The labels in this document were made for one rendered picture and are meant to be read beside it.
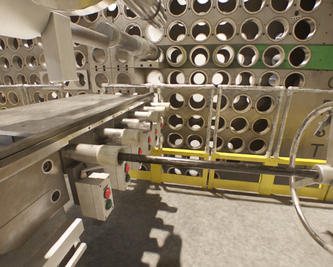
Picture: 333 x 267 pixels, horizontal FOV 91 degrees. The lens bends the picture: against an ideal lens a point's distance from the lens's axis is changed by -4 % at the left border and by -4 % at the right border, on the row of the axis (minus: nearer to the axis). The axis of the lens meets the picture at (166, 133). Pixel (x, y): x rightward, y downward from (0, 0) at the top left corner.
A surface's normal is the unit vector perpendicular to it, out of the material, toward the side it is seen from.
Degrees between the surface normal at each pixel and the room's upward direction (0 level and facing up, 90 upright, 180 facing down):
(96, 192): 90
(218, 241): 0
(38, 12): 121
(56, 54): 90
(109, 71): 90
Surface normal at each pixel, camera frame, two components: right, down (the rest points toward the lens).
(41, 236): 0.98, 0.07
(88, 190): -0.19, 0.32
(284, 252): 0.00, -0.95
